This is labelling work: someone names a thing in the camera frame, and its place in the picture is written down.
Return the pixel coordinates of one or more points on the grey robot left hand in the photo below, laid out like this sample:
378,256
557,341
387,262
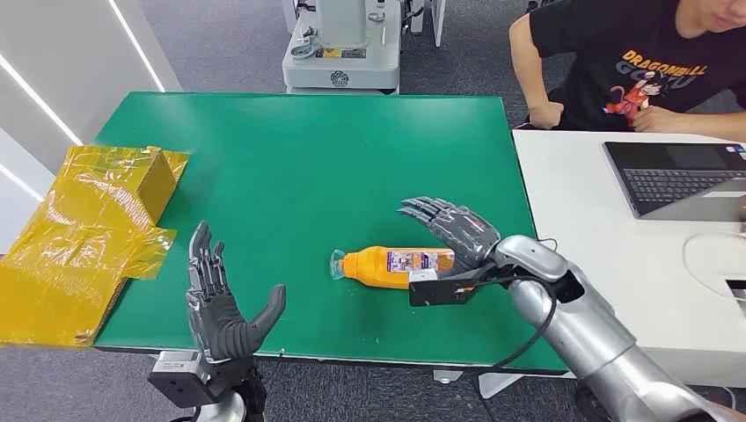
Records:
218,317

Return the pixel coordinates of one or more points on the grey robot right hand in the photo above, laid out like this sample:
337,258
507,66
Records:
463,233

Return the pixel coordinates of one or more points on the orange bottle with clear cap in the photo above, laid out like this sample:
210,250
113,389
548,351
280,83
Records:
373,265

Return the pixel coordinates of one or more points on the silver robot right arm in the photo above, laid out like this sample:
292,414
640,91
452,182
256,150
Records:
583,326

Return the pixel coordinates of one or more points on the white robot base machine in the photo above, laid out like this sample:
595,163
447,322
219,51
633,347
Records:
349,70

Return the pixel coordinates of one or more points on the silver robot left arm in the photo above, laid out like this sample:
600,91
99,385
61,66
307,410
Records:
224,410

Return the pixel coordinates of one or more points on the person's left forearm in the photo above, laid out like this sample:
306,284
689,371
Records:
717,128

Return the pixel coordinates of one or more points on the person's right forearm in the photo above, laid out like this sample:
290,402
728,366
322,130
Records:
524,70

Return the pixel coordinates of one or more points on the white desk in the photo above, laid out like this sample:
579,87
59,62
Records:
571,233

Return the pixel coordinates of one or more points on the person's right hand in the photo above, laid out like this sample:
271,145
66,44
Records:
546,115

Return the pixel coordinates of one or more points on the person's hand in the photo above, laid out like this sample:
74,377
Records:
655,120
546,115

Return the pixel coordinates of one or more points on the white table foot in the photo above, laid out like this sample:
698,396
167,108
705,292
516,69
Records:
513,383
447,377

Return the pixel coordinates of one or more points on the green table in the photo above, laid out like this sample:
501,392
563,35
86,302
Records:
320,163

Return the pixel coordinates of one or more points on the yellow tape-wrapped cardboard box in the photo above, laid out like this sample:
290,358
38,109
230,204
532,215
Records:
76,244

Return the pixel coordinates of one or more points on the white upright panel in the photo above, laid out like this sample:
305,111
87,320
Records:
438,23

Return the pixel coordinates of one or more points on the dark grey laptop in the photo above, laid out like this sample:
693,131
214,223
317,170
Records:
670,180

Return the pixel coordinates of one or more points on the person's left hand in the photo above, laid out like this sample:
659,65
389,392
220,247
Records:
655,120

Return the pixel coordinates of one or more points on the black chair base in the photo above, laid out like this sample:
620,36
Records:
536,4

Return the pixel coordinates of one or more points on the person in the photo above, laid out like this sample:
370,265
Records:
612,35

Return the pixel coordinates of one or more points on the grey device with black face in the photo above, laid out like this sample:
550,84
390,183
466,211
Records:
739,291

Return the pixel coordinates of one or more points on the person's bare leg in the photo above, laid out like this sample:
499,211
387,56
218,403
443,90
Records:
728,414

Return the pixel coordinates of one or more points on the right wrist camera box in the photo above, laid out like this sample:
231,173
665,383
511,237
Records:
437,294

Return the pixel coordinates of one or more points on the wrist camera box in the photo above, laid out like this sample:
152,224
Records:
437,294
175,384

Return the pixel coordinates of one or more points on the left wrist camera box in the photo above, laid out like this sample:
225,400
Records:
175,384

